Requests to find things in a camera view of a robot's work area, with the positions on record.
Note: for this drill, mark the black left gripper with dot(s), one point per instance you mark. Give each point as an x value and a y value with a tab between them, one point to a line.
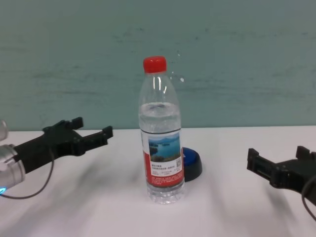
49	145

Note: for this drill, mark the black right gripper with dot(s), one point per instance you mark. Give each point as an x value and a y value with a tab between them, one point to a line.
296	175

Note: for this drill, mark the clear water bottle red cap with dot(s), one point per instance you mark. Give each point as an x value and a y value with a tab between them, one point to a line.
161	128

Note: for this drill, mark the blue push button black base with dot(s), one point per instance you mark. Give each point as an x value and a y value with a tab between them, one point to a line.
192	163

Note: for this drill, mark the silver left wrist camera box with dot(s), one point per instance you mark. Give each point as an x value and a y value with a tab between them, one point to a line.
3	130

